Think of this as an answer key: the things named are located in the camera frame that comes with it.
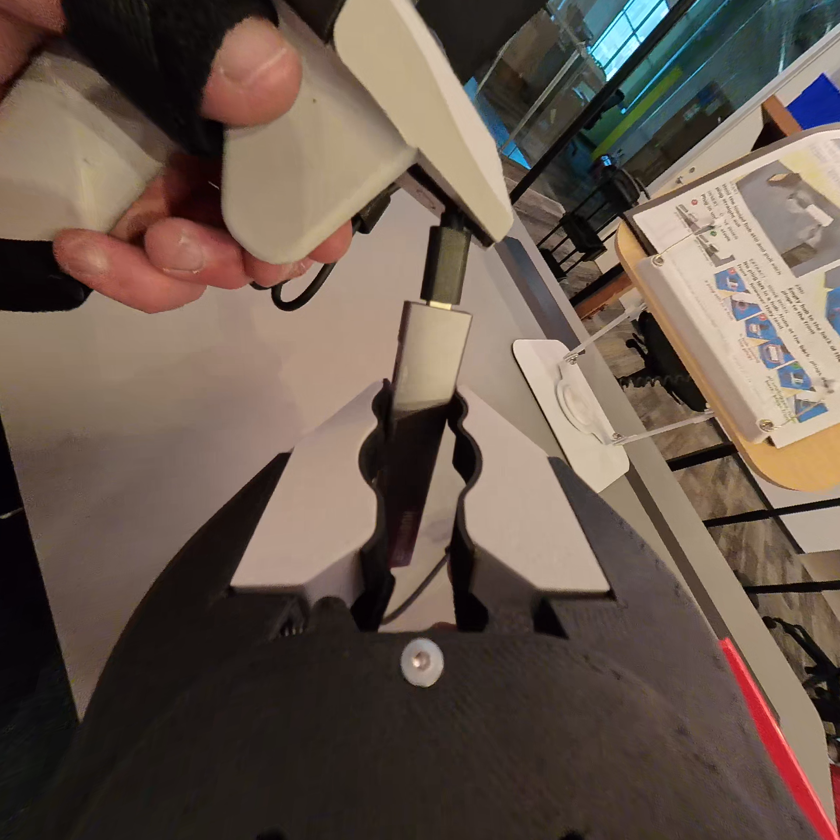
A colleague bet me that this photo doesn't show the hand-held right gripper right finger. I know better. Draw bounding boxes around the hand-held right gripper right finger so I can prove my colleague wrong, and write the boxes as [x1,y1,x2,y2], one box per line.
[450,386,614,632]

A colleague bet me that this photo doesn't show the light wooden board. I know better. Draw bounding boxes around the light wooden board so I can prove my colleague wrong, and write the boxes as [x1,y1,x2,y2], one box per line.
[616,121,840,493]

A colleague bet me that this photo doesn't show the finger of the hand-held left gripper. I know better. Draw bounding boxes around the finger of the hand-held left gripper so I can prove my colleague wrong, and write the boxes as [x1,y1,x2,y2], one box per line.
[333,0,515,247]

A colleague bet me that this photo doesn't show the person's dark trousers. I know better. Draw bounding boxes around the person's dark trousers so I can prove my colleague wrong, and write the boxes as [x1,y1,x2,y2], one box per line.
[0,420,80,840]

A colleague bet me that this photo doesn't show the person's left hand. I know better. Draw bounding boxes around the person's left hand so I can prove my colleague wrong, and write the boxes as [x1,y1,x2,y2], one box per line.
[0,0,355,315]

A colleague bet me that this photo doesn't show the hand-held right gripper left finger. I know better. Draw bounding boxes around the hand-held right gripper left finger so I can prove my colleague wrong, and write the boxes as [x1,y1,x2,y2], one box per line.
[230,381,396,632]

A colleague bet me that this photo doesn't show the laminated instruction sheet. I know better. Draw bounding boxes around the laminated instruction sheet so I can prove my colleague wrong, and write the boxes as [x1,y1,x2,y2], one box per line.
[631,128,840,450]

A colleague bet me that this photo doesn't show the red plastic bin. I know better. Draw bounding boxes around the red plastic bin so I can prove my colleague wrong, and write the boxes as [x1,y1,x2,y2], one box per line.
[717,635,840,840]

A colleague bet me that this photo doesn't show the grey usb hub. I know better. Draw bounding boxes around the grey usb hub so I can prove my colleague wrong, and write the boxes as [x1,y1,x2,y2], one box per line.
[382,299,475,572]

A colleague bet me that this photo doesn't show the black usb-c cable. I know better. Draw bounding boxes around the black usb-c cable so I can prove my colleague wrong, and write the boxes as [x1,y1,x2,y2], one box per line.
[251,185,475,312]

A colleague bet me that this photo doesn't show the black chair back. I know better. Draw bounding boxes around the black chair back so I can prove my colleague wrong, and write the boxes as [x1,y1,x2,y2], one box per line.
[415,0,549,85]

